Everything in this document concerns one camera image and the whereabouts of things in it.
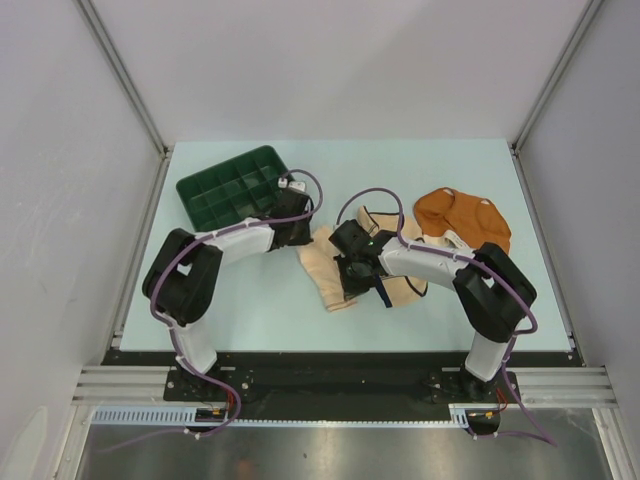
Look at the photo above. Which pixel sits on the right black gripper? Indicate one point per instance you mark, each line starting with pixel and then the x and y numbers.
pixel 351 289

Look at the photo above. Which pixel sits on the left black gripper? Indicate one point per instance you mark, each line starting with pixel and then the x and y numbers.
pixel 304 238

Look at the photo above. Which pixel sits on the peach boxer underwear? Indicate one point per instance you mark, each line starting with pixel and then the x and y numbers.
pixel 317 259

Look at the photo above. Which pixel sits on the beige navy-trimmed underwear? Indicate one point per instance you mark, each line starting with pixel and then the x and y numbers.
pixel 401 286

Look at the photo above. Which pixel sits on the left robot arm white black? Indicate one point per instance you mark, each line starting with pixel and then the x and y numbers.
pixel 181 281

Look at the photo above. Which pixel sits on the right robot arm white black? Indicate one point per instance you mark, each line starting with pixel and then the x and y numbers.
pixel 495 295

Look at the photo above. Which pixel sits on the orange brown underwear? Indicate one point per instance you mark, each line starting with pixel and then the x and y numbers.
pixel 450 218

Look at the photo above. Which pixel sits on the green compartment tray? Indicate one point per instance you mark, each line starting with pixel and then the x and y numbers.
pixel 224 194

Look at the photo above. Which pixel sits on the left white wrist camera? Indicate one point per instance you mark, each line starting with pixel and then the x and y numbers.
pixel 285 184

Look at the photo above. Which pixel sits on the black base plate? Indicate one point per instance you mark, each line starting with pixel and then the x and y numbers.
pixel 354 387

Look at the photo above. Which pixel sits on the left aluminium frame post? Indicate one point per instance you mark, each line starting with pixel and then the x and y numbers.
pixel 109 50

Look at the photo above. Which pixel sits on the aluminium frame post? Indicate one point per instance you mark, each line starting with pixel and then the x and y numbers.
pixel 569 50
pixel 109 50

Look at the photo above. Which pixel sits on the right aluminium frame post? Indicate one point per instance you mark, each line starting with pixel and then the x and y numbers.
pixel 569 50

